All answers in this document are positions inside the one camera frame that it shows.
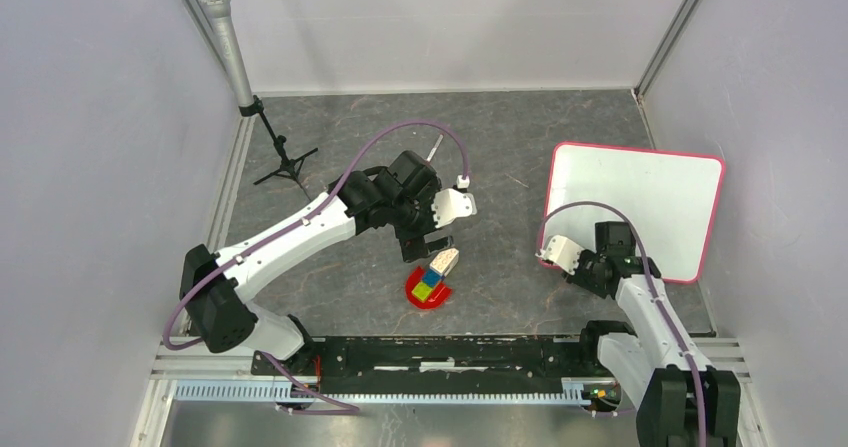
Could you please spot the silver microphone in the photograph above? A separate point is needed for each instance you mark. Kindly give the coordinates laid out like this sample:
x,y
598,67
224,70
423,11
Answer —
x,y
219,13

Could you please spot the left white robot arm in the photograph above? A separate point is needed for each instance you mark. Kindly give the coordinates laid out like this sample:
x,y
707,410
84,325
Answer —
x,y
218,289

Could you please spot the red curved toy base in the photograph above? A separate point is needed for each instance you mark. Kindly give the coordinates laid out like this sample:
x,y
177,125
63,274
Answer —
x,y
438,297

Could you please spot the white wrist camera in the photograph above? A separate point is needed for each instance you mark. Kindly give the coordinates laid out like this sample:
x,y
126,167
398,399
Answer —
x,y
562,252
450,204

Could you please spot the red whiteboard marker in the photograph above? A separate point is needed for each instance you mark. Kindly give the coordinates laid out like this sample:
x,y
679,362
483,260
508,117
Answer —
x,y
433,151

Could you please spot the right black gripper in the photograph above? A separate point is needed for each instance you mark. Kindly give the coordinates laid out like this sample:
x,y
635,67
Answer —
x,y
577,279

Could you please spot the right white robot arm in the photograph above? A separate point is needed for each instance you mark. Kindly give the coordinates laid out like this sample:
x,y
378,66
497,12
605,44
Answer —
x,y
681,398

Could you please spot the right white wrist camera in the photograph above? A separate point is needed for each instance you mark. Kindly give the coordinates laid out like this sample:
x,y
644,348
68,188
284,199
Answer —
x,y
562,252

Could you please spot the green toy brick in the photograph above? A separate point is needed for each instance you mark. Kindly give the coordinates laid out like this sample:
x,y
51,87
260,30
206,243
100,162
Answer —
x,y
421,292

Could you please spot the white toy brick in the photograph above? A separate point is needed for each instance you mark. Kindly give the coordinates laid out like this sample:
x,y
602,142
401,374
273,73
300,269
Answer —
x,y
444,262

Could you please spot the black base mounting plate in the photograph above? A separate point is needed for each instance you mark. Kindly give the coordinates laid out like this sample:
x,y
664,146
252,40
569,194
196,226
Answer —
x,y
534,364

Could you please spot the blue toy brick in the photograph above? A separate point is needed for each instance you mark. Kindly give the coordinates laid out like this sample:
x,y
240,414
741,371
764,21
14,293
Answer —
x,y
431,278

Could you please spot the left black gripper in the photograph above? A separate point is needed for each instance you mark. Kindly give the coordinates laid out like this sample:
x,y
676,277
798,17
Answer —
x,y
413,244

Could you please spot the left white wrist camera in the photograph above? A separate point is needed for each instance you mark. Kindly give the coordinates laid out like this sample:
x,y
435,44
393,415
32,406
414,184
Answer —
x,y
450,204

